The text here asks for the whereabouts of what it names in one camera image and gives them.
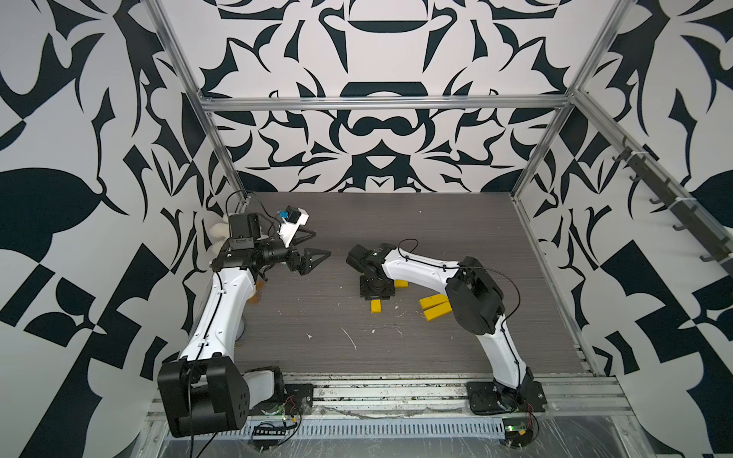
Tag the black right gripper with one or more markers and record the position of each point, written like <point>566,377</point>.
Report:
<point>384,291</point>

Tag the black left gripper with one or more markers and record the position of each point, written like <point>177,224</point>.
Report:
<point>303,268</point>

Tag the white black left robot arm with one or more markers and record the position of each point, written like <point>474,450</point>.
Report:
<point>203,391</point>

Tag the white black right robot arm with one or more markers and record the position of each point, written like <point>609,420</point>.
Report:
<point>476,299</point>

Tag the left controller board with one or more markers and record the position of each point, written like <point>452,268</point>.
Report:
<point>267,435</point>

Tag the controller board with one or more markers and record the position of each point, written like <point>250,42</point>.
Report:
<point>267,435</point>
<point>519,433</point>

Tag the right controller board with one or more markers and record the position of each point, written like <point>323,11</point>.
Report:
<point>519,433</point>

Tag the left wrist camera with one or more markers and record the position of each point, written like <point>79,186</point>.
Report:
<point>291,220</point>

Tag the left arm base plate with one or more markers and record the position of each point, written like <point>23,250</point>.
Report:
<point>292,400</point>

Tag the aluminium horizontal frame bar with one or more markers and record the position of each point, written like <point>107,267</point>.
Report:
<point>387,102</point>

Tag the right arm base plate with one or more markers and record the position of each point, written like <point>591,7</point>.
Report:
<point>492,398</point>

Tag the aluminium rail front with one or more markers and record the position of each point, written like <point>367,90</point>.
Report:
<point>363,396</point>

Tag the aluminium left frame post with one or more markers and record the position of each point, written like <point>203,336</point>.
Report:
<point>170,43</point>

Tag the aluminium corner frame post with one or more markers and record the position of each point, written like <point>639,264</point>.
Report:
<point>600,46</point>

